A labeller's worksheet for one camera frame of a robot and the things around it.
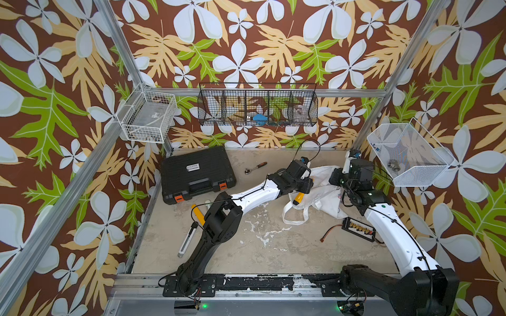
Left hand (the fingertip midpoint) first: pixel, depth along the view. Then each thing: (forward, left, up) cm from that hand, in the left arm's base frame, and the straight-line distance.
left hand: (311, 180), depth 88 cm
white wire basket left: (+20, +73, +20) cm, 78 cm away
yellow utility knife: (-5, +5, -8) cm, 10 cm away
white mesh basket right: (+4, -39, +13) cm, 41 cm away
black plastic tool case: (+10, +61, -8) cm, 62 cm away
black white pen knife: (-22, +55, -13) cm, 61 cm away
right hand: (0, -8, +9) cm, 12 cm away
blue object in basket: (+27, +23, +13) cm, 38 cm away
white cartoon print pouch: (-8, -5, -2) cm, 10 cm away
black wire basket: (+35, +24, +17) cm, 45 cm away
